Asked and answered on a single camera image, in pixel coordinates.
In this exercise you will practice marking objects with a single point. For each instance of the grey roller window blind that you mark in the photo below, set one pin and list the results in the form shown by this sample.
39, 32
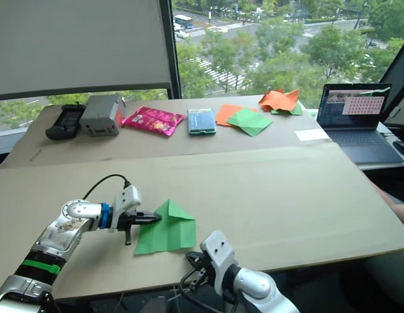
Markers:
74, 42

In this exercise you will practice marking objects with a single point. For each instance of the black computer mouse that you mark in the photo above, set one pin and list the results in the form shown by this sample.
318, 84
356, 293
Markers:
403, 147

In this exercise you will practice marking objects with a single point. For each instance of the crumpled orange paper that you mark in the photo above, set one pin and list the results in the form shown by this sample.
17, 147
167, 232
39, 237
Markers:
278, 101

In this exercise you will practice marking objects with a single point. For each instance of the black window frame post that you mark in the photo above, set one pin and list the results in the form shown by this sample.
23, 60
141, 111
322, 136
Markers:
174, 65

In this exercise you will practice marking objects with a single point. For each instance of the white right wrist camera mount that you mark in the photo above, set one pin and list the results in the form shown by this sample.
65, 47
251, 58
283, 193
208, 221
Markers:
218, 247

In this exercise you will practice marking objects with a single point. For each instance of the dark monitor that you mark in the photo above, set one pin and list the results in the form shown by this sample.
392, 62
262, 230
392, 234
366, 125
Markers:
400, 81

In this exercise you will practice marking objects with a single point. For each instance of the grey box device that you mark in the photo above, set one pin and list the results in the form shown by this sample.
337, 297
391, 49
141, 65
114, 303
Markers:
99, 114

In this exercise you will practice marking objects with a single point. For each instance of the flat green paper sheet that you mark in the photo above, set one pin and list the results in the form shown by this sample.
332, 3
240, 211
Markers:
250, 122

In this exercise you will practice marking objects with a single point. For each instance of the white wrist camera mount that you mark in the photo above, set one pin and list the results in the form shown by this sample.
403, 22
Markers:
218, 247
128, 199

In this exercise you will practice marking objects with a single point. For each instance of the dark open laptop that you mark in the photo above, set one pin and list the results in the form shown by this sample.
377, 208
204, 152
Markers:
361, 137

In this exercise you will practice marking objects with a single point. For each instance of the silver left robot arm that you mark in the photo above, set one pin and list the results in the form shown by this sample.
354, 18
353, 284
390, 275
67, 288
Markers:
58, 234

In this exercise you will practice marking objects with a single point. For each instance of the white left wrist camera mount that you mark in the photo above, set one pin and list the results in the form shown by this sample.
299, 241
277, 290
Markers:
128, 199

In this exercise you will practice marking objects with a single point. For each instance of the crumpled green paper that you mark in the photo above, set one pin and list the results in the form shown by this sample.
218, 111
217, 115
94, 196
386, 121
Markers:
298, 111

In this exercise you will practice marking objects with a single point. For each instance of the teal flat box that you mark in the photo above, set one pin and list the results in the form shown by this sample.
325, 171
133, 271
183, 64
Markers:
201, 122

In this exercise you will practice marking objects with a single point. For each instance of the black handheld controller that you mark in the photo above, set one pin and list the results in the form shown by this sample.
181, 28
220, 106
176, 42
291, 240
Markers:
64, 122

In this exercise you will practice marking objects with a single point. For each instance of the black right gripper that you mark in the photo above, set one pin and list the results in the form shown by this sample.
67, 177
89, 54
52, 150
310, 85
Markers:
205, 270

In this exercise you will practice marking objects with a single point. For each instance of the large beige cardboard sheet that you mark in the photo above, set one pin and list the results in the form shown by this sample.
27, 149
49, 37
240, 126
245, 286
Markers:
254, 202

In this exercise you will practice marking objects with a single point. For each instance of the pink snack packet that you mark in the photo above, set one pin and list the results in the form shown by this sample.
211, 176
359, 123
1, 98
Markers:
149, 119

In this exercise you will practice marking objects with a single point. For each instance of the brown cardboard sheet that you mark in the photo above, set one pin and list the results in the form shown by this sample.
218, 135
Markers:
188, 146

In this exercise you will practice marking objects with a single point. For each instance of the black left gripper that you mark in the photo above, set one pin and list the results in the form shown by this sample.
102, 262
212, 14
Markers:
128, 221

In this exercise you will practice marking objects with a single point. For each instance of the white paper label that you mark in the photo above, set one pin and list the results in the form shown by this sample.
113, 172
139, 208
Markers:
312, 134

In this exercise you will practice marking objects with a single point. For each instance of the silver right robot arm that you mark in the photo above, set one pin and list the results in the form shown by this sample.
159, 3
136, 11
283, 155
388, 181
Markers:
254, 283

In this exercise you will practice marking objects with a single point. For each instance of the green paper sheet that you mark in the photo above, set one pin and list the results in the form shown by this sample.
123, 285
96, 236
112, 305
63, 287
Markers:
250, 122
169, 234

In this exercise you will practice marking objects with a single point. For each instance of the flat orange paper sheet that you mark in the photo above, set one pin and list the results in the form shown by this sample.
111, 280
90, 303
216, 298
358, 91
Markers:
226, 114

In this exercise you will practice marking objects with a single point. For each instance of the person's bare limb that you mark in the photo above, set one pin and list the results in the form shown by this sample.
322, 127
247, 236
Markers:
400, 215

